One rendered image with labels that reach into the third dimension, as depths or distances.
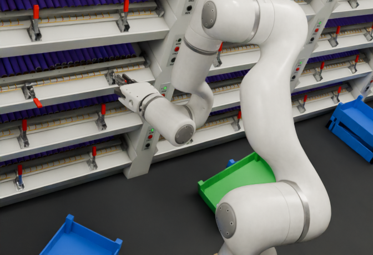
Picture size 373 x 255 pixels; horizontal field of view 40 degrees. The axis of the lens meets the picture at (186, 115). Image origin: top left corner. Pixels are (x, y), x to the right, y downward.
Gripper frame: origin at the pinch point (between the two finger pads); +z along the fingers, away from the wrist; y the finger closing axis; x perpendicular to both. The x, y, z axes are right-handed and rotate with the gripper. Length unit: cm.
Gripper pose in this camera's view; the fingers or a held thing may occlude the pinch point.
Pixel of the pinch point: (123, 81)
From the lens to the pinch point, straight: 156.5
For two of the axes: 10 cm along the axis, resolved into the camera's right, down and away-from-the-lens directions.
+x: 1.7, -8.5, -4.9
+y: 7.9, -1.8, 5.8
